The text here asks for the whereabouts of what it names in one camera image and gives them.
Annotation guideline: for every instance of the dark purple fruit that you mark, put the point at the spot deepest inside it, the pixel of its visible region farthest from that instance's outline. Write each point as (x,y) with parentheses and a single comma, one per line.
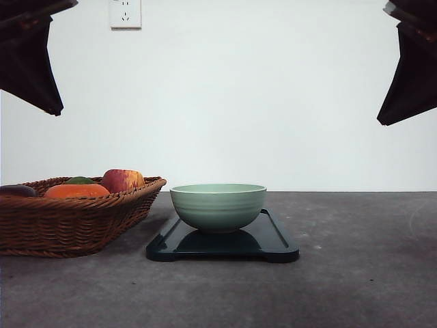
(17,190)

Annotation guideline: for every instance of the red yellow apple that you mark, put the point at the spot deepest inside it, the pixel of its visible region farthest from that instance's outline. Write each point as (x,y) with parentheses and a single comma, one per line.
(123,180)

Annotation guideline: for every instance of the green ceramic bowl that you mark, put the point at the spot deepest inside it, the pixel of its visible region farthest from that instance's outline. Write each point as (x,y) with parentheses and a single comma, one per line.
(219,207)

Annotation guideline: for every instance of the white wall socket left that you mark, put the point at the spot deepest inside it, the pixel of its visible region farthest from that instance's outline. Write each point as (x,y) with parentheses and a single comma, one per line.
(125,15)

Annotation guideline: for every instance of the black rectangular tray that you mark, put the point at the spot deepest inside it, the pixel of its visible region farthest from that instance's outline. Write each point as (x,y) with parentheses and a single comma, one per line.
(264,239)

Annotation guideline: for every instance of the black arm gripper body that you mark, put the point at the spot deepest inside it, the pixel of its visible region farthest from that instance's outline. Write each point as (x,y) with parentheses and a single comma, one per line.
(17,12)
(419,16)

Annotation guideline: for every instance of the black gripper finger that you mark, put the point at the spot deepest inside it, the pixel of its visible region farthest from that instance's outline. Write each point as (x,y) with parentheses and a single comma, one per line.
(26,70)
(413,86)

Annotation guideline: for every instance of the brown wicker basket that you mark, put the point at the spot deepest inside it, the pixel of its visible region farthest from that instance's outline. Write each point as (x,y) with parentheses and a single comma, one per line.
(78,218)

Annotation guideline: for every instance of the dark green fruit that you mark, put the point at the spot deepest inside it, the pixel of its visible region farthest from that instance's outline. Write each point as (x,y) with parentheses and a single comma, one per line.
(80,180)

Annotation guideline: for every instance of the orange tangerine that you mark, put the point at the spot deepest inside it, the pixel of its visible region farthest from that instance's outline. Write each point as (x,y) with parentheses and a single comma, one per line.
(75,191)

